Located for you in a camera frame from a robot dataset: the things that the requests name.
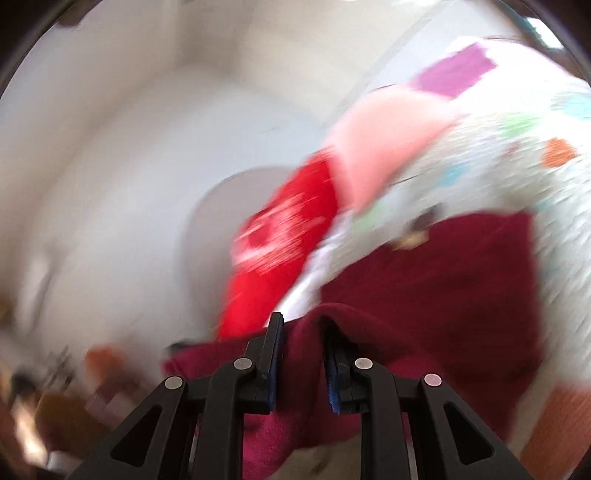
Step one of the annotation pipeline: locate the beige rounded headboard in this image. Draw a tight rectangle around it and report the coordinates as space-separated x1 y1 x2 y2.
178 167 297 325

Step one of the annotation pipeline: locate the maroon long-sleeved sweater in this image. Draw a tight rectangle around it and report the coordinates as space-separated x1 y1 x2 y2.
161 210 544 480

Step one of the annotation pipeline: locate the pink striped pillow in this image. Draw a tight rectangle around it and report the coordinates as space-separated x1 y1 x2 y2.
322 85 465 214

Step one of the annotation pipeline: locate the patchwork bedspread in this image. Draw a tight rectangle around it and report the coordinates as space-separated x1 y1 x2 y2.
276 37 591 480

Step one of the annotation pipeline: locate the purple garment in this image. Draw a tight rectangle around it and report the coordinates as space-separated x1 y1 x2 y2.
410 42 498 99

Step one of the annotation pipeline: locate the red printed pillow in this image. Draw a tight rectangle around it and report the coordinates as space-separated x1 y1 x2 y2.
215 150 348 341

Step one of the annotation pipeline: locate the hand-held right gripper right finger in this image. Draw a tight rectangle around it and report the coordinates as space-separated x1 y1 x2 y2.
321 318 533 480

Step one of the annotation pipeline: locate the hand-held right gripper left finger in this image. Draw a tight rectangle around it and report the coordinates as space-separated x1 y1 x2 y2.
69 311 285 480

